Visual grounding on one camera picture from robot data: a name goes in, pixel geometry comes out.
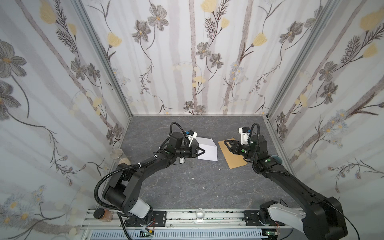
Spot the brown jar black lid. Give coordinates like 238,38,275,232
93,208,114,222

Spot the white vented cable duct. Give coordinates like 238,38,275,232
89,229,269,240

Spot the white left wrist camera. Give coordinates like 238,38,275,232
186,130,198,147

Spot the aluminium corner frame post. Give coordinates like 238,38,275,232
266,1,341,120
71,0,134,120

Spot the aluminium corner frame post left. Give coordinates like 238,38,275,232
71,0,134,120

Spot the clear glass dome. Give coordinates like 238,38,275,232
196,208,206,220

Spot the blue bordered floral letter paper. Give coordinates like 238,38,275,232
196,137,218,162

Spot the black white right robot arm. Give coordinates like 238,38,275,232
224,136,349,240

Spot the tan paper envelope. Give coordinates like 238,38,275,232
218,141,247,169

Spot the clear glass jar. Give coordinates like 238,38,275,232
110,148,124,162

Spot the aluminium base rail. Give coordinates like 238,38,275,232
80,208,329,232

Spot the beige round ball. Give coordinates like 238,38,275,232
118,158,132,168

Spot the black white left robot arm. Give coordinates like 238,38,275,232
94,130,205,226

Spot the aluminium corner frame post right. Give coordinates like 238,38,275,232
266,1,341,120

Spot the teal ceramic cup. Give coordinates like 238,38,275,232
271,155,283,165

